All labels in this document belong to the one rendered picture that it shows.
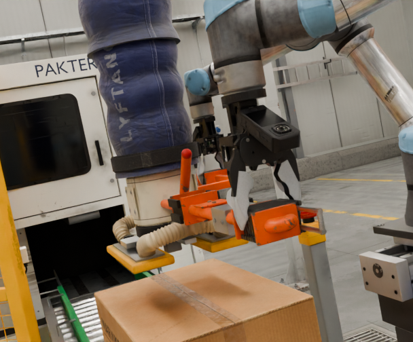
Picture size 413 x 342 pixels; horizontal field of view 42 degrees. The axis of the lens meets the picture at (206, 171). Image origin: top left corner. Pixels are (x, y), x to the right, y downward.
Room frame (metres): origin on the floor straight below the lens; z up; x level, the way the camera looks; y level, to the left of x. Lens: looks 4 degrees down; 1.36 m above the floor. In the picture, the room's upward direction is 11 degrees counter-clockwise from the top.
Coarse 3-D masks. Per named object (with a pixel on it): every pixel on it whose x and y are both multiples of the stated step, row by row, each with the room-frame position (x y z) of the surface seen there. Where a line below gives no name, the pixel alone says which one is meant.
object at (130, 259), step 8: (112, 248) 1.46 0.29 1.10; (120, 248) 1.41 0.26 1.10; (128, 248) 1.39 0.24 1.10; (136, 248) 1.30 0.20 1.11; (120, 256) 1.33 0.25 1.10; (128, 256) 1.30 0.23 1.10; (136, 256) 1.27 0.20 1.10; (152, 256) 1.24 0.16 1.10; (160, 256) 1.24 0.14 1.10; (168, 256) 1.23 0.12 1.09; (128, 264) 1.24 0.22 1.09; (136, 264) 1.21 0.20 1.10; (144, 264) 1.21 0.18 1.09; (152, 264) 1.21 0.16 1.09; (160, 264) 1.22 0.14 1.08; (168, 264) 1.23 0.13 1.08; (136, 272) 1.20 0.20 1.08
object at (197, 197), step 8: (192, 192) 1.21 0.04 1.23; (200, 192) 1.21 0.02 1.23; (208, 192) 1.14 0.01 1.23; (216, 192) 1.14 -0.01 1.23; (168, 200) 1.18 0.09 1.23; (176, 200) 1.13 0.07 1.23; (184, 200) 1.12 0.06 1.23; (192, 200) 1.12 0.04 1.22; (200, 200) 1.13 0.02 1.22; (208, 200) 1.14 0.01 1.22; (176, 208) 1.16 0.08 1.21; (184, 208) 1.12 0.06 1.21; (176, 216) 1.14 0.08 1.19; (184, 216) 1.12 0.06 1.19; (192, 216) 1.12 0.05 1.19
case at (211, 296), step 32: (128, 288) 1.58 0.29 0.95; (160, 288) 1.51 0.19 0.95; (192, 288) 1.44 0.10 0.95; (224, 288) 1.39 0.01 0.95; (256, 288) 1.33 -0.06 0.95; (288, 288) 1.28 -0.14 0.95; (128, 320) 1.28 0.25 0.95; (160, 320) 1.24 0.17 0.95; (192, 320) 1.19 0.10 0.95; (224, 320) 1.15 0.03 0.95; (256, 320) 1.14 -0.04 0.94; (288, 320) 1.17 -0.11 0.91
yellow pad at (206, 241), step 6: (198, 234) 1.40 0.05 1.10; (204, 234) 1.39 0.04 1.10; (210, 234) 1.37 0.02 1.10; (234, 234) 1.31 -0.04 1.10; (198, 240) 1.35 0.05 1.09; (204, 240) 1.33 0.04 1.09; (210, 240) 1.30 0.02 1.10; (216, 240) 1.29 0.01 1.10; (222, 240) 1.29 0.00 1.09; (228, 240) 1.28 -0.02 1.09; (234, 240) 1.28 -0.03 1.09; (240, 240) 1.29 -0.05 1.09; (246, 240) 1.29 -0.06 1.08; (198, 246) 1.35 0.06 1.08; (204, 246) 1.30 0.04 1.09; (210, 246) 1.27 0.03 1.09; (216, 246) 1.27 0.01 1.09; (222, 246) 1.27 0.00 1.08; (228, 246) 1.28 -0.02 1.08; (234, 246) 1.28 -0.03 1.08
